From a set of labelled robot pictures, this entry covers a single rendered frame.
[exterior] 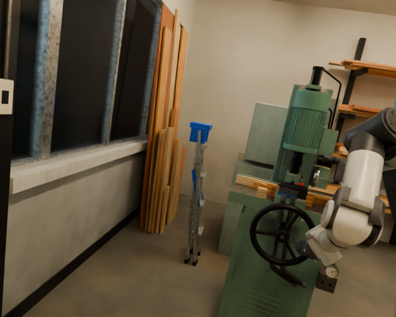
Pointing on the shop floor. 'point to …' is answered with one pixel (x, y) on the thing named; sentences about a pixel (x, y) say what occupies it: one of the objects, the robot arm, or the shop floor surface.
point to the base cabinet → (264, 282)
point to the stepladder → (198, 135)
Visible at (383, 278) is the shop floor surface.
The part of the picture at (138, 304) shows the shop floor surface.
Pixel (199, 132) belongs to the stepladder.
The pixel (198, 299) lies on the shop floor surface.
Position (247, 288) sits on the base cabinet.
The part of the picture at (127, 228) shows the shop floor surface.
